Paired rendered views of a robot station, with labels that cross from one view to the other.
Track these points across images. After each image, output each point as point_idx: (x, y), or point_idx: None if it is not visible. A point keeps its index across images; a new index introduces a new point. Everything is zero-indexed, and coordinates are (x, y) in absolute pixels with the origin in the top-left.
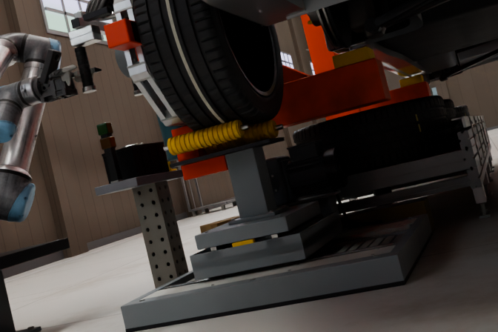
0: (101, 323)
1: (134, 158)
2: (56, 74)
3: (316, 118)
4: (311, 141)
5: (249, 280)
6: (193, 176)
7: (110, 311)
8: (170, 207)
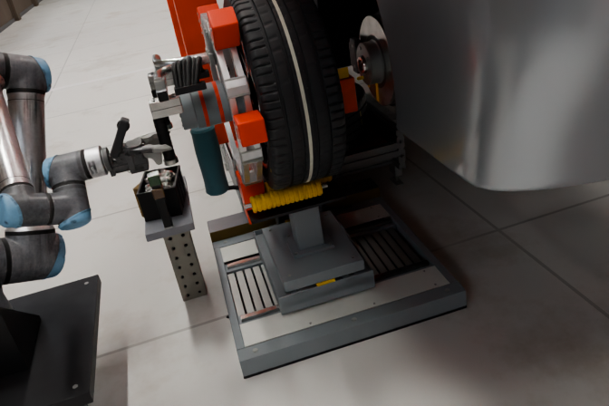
0: (172, 354)
1: (178, 198)
2: (141, 153)
3: None
4: None
5: (352, 320)
6: None
7: (147, 326)
8: None
